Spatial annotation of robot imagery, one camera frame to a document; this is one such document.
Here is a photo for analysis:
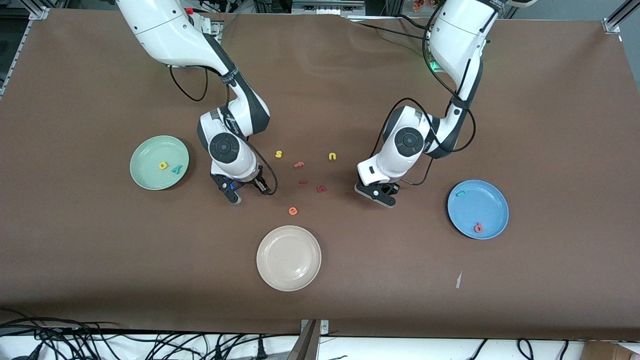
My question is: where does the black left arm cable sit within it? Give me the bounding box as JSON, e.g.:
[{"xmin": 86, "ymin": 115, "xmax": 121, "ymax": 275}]
[{"xmin": 370, "ymin": 0, "xmax": 477, "ymax": 187}]

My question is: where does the black cable tangle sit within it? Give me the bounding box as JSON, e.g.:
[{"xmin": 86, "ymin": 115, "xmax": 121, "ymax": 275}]
[{"xmin": 0, "ymin": 307, "xmax": 301, "ymax": 360}]

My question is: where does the brown table cover sheet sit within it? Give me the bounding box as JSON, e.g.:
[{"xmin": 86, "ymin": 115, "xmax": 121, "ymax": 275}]
[{"xmin": 0, "ymin": 7, "xmax": 640, "ymax": 342}]

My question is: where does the grey metal beam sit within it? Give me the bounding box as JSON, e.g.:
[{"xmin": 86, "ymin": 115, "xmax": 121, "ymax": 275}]
[{"xmin": 286, "ymin": 320, "xmax": 321, "ymax": 360}]

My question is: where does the aluminium frame profile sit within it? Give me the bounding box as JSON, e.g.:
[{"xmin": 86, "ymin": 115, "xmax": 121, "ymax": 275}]
[
  {"xmin": 602, "ymin": 0, "xmax": 640, "ymax": 35},
  {"xmin": 0, "ymin": 5, "xmax": 51, "ymax": 98}
]

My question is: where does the grey metal box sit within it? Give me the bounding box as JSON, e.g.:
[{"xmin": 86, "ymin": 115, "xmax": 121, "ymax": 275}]
[{"xmin": 291, "ymin": 0, "xmax": 366, "ymax": 16}]

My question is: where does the small metal bracket plate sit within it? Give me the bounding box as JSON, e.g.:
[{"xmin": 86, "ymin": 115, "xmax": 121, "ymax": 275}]
[{"xmin": 300, "ymin": 319, "xmax": 331, "ymax": 335}]

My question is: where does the blue plate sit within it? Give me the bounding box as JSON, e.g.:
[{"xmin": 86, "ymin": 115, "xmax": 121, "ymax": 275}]
[{"xmin": 447, "ymin": 179, "xmax": 510, "ymax": 240}]

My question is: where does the green plate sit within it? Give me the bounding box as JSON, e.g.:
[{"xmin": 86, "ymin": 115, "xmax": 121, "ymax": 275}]
[{"xmin": 129, "ymin": 135, "xmax": 191, "ymax": 191}]

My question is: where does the black cable on table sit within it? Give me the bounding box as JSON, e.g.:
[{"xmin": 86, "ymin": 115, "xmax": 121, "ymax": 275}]
[{"xmin": 345, "ymin": 15, "xmax": 436, "ymax": 45}]

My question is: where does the cardboard box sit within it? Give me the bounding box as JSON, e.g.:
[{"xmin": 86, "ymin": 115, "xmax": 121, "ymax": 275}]
[{"xmin": 581, "ymin": 340, "xmax": 640, "ymax": 360}]

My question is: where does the beige plate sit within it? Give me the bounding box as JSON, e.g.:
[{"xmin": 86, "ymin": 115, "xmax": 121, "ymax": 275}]
[{"xmin": 256, "ymin": 225, "xmax": 322, "ymax": 292}]

